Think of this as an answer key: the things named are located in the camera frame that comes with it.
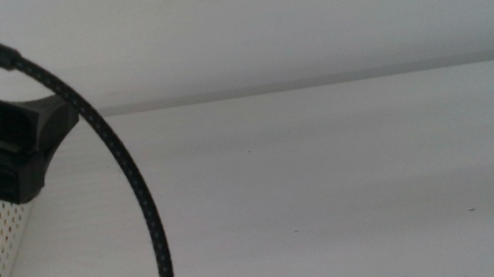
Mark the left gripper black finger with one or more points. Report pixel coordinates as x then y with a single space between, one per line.
34 132

